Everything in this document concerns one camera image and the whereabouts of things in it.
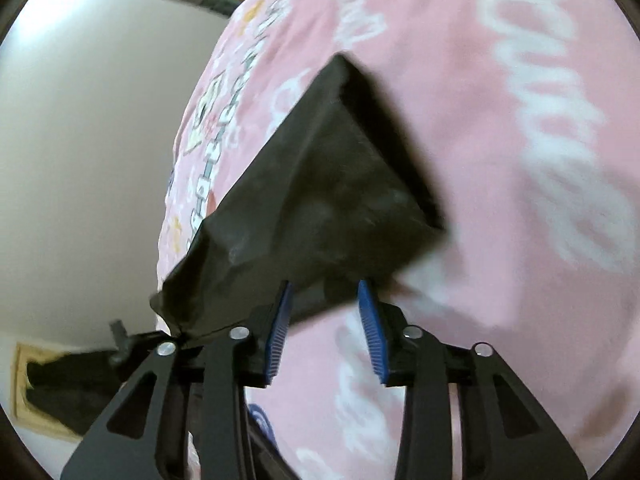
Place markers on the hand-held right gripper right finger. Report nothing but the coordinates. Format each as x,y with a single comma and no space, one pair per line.
372,340

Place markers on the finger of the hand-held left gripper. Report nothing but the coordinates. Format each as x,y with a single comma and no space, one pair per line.
121,342

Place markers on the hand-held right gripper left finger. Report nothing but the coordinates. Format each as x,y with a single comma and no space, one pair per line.
277,340

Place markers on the black leather jacket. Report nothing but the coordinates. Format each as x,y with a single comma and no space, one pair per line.
325,185

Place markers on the beige edged dark mat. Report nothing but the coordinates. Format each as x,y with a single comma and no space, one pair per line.
65,390

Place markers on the pink printed blanket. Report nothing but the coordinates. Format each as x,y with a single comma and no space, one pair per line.
475,160

